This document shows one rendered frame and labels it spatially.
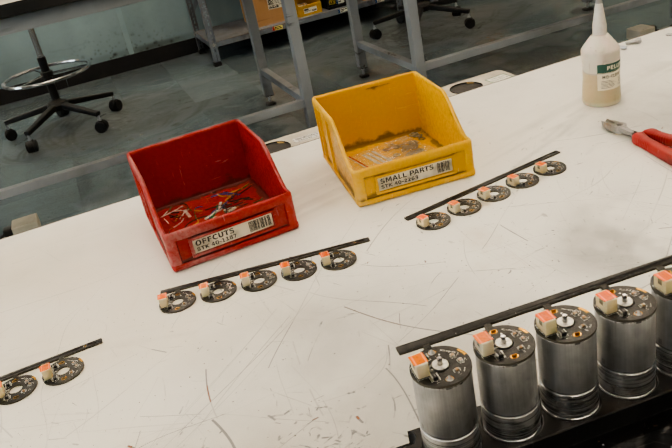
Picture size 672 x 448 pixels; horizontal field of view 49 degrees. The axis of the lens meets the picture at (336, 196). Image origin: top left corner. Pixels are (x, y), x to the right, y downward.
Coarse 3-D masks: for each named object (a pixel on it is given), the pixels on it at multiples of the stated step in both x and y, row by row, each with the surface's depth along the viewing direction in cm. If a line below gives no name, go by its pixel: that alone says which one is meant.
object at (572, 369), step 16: (560, 320) 31; (592, 336) 30; (544, 352) 30; (560, 352) 30; (576, 352) 30; (592, 352) 30; (544, 368) 31; (560, 368) 30; (576, 368) 30; (592, 368) 30; (544, 384) 31; (560, 384) 31; (576, 384) 30; (592, 384) 31; (544, 400) 32; (560, 400) 31; (576, 400) 31; (592, 400) 31; (560, 416) 31; (576, 416) 31
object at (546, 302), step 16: (624, 272) 33; (640, 272) 33; (576, 288) 32; (592, 288) 32; (528, 304) 32; (544, 304) 32; (480, 320) 32; (496, 320) 32; (432, 336) 31; (448, 336) 31; (400, 352) 31
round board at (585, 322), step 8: (560, 312) 31; (568, 312) 31; (576, 312) 31; (584, 312) 31; (576, 320) 31; (584, 320) 30; (592, 320) 30; (536, 328) 31; (560, 328) 30; (568, 328) 30; (576, 328) 30; (584, 328) 30; (592, 328) 30; (544, 336) 30; (552, 336) 30; (560, 336) 30; (568, 336) 30; (584, 336) 30
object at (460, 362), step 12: (432, 348) 31; (444, 348) 30; (456, 348) 30; (432, 360) 30; (456, 360) 30; (468, 360) 30; (432, 372) 29; (444, 372) 29; (456, 372) 29; (468, 372) 29; (420, 384) 29; (432, 384) 29; (444, 384) 29; (456, 384) 29
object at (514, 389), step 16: (480, 368) 30; (496, 368) 29; (512, 368) 29; (528, 368) 29; (480, 384) 31; (496, 384) 30; (512, 384) 29; (528, 384) 30; (480, 400) 31; (496, 400) 30; (512, 400) 30; (528, 400) 30; (496, 416) 30; (512, 416) 30; (528, 416) 30; (496, 432) 31; (512, 432) 30; (528, 432) 31
